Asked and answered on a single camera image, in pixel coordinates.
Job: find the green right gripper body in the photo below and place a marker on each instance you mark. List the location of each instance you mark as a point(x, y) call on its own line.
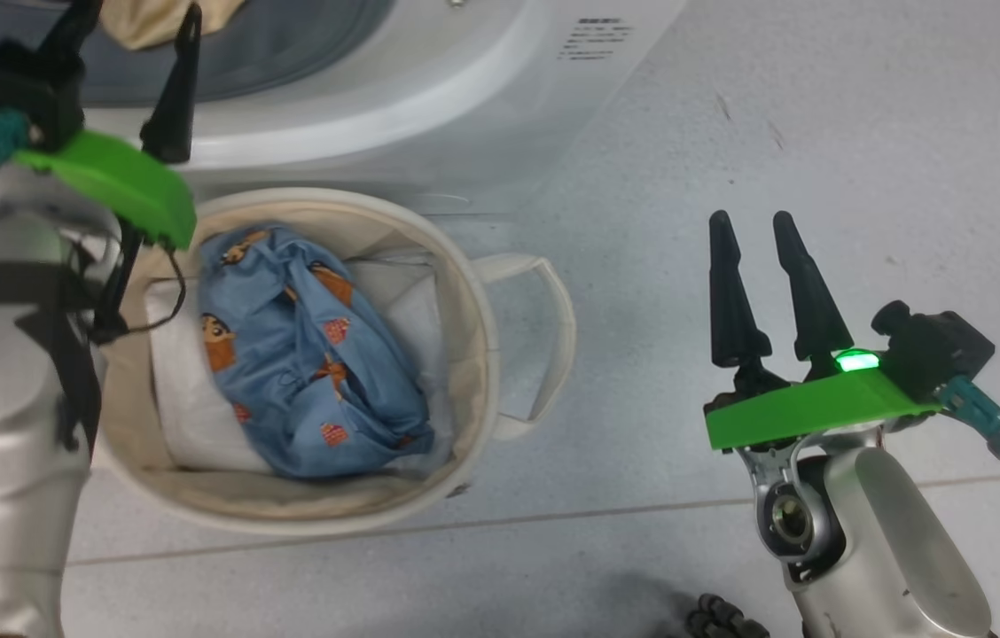
point(819, 408)

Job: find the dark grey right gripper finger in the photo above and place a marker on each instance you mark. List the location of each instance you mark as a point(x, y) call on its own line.
point(815, 310)
point(735, 310)

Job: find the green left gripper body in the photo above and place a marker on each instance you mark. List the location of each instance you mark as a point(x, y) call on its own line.
point(128, 186)

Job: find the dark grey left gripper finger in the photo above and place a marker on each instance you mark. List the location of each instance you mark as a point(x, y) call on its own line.
point(176, 97)
point(74, 27)

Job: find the beige garment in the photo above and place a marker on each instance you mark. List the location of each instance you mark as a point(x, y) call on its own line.
point(145, 22)

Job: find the blue bear print garment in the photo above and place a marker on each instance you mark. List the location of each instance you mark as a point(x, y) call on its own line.
point(314, 354)

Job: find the white cloth basket liner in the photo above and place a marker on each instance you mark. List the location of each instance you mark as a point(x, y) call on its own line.
point(185, 399)

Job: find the white washing machine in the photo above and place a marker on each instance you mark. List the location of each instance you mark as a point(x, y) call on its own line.
point(464, 89)

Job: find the cream fabric laundry basket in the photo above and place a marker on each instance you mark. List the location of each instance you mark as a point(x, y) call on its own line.
point(314, 501)

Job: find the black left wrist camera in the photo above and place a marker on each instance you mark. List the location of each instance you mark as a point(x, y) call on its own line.
point(26, 84)

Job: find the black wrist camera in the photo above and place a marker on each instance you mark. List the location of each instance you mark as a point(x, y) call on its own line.
point(26, 84)
point(943, 350)

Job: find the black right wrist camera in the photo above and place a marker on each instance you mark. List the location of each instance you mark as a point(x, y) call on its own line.
point(943, 350)

